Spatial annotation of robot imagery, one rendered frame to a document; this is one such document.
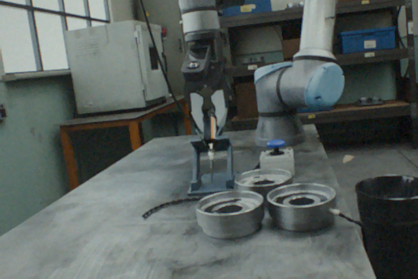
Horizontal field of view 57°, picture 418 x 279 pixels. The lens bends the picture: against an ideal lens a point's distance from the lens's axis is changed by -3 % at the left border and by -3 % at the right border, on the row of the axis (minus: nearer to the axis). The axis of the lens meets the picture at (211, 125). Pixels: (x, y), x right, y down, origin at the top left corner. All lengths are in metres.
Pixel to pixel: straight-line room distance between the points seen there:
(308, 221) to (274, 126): 0.59
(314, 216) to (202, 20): 0.45
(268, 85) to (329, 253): 0.67
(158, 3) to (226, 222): 4.16
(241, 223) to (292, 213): 0.07
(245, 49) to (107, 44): 2.11
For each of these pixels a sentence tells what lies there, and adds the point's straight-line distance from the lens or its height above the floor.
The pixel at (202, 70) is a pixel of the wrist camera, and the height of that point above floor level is 1.04.
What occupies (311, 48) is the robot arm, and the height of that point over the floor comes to 1.06.
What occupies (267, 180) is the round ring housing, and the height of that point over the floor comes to 0.83.
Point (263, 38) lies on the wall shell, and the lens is 4.65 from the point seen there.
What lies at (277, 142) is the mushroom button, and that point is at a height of 0.87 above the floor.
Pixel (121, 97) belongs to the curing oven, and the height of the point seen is 0.90.
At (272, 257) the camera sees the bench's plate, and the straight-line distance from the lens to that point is 0.54.
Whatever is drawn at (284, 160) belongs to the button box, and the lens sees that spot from 0.84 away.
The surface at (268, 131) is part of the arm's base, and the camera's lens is 1.15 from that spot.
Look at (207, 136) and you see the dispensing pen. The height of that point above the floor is 0.91.
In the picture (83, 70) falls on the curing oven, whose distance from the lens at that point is 3.04.
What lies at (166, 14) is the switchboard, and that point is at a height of 1.66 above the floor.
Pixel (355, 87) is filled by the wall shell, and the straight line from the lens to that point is 4.71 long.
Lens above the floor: 1.05
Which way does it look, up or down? 9 degrees down
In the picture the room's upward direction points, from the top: 7 degrees counter-clockwise
